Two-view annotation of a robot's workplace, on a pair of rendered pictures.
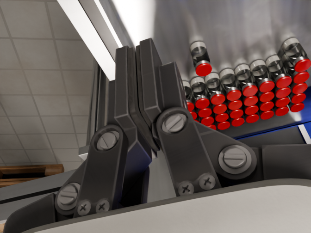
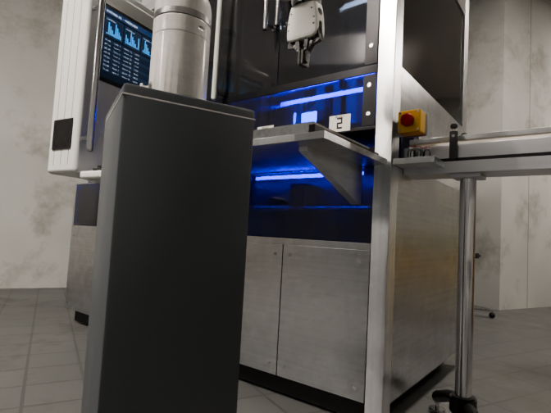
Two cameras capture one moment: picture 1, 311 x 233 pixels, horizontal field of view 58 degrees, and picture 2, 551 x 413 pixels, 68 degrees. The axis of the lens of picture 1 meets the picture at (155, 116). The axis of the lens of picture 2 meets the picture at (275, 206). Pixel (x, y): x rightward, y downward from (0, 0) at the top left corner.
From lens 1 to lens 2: 119 cm
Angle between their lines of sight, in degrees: 64
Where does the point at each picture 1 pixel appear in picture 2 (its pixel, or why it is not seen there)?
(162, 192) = (382, 124)
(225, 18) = not seen: hidden behind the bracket
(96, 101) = (462, 251)
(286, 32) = not seen: hidden behind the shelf
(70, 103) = not seen: outside the picture
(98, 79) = (460, 281)
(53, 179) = (489, 166)
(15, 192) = (532, 161)
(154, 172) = (384, 136)
